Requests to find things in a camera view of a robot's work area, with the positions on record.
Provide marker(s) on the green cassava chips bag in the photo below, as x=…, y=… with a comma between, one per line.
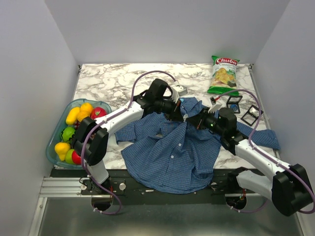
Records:
x=223, y=75

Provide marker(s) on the green apple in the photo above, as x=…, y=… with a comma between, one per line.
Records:
x=68, y=157

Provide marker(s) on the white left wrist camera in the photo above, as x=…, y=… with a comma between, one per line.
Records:
x=178, y=91

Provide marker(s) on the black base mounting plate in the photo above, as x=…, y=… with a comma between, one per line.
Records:
x=130, y=192

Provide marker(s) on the blue checked shirt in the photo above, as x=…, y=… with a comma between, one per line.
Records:
x=172, y=157

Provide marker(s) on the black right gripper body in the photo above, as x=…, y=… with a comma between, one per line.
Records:
x=210, y=121

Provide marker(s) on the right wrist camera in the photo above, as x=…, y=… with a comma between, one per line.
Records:
x=215, y=104

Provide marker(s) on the teal plastic fruit basket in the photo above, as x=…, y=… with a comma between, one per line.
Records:
x=61, y=125

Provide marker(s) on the aluminium frame rail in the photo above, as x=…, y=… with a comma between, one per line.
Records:
x=53, y=187

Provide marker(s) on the orange fruit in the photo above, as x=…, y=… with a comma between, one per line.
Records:
x=86, y=107
x=82, y=114

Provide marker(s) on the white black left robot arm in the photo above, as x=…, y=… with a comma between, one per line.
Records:
x=91, y=138

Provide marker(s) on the yellow mango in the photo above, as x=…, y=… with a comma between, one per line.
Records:
x=72, y=116

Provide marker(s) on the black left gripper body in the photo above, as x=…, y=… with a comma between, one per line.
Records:
x=167, y=107

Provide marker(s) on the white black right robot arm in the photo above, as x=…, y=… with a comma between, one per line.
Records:
x=286, y=186

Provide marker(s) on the yellow pear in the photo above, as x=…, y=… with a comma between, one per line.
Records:
x=61, y=150

